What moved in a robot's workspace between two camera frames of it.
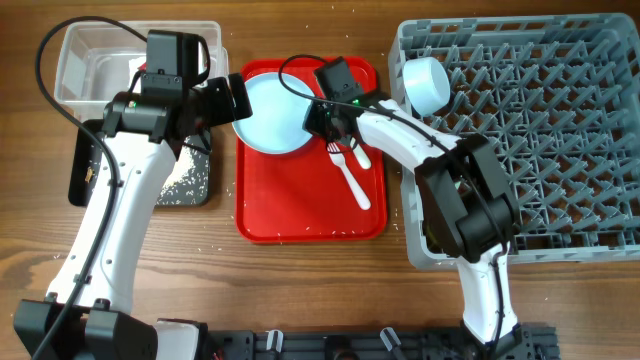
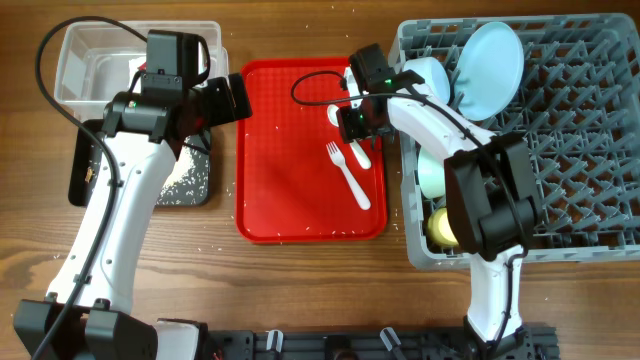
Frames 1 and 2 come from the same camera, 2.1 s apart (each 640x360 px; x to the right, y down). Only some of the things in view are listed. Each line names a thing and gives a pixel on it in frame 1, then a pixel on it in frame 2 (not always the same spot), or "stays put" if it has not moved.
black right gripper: [317, 118] -> [351, 123]
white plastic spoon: [360, 155] stays put
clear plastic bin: [100, 61] stays put
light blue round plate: [275, 125] -> [488, 69]
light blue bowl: [427, 84] stays put
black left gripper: [224, 110] stays put
